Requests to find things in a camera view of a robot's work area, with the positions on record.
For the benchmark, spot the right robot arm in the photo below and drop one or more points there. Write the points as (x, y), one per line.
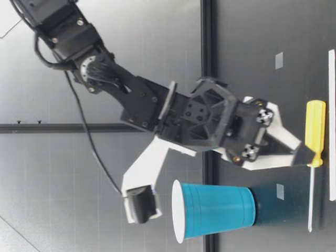
(78, 44)

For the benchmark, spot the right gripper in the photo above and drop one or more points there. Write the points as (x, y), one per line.
(207, 118)

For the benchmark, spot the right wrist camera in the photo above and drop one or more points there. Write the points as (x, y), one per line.
(141, 168)

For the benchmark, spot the blue plastic cup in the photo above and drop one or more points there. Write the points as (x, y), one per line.
(215, 207)

